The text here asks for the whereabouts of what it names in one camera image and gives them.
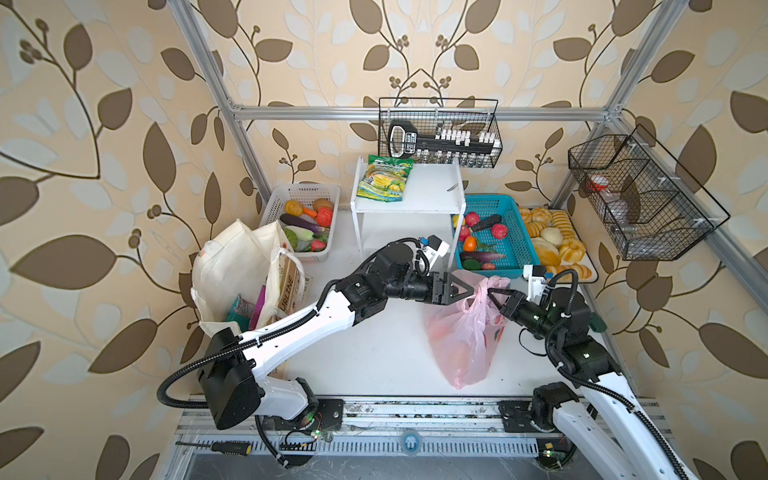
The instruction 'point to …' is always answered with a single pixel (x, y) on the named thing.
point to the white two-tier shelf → (433, 193)
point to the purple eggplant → (293, 220)
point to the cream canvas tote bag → (237, 261)
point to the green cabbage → (292, 238)
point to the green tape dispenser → (596, 323)
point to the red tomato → (324, 216)
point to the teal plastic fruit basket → (517, 246)
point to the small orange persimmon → (470, 243)
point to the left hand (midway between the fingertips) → (470, 293)
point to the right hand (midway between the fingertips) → (488, 294)
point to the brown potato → (293, 207)
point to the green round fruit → (471, 264)
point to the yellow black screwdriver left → (244, 448)
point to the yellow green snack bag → (385, 178)
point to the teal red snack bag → (242, 312)
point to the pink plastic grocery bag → (466, 334)
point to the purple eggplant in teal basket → (481, 256)
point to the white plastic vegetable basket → (312, 192)
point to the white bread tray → (558, 244)
